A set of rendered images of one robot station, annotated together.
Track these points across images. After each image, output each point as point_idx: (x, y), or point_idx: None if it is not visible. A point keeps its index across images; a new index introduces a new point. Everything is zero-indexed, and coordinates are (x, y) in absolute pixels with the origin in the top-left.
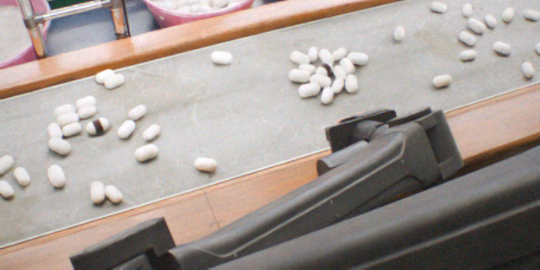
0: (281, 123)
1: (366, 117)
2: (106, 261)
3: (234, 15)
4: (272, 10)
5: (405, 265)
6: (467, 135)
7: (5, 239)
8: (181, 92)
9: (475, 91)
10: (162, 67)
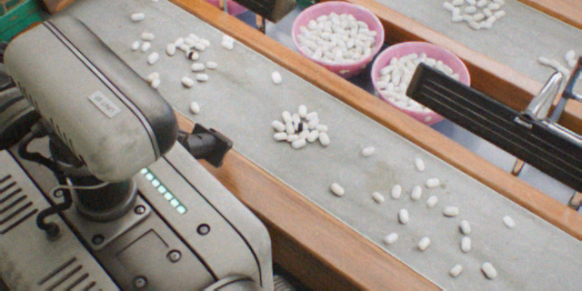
0: (246, 126)
1: (214, 135)
2: (3, 47)
3: (313, 65)
4: (332, 79)
5: None
6: (288, 214)
7: None
8: (241, 75)
9: (345, 213)
10: (254, 58)
